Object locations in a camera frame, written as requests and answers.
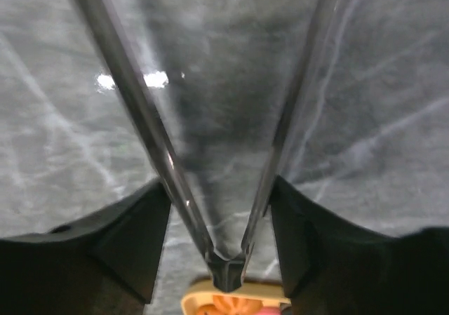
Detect metal serving tongs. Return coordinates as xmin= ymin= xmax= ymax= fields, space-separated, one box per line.
xmin=73 ymin=0 xmax=342 ymax=293

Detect yellow cookie tray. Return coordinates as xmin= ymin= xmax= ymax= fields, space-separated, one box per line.
xmin=180 ymin=280 xmax=291 ymax=315

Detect orange flower cookie top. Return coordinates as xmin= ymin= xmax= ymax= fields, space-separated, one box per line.
xmin=196 ymin=295 xmax=263 ymax=315

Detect pink round cookie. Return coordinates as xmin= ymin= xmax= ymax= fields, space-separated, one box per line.
xmin=257 ymin=307 xmax=281 ymax=315

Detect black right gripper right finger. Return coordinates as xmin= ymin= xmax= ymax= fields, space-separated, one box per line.
xmin=270 ymin=177 xmax=448 ymax=314

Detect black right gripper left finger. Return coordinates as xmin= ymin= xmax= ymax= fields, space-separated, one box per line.
xmin=1 ymin=181 xmax=170 ymax=314

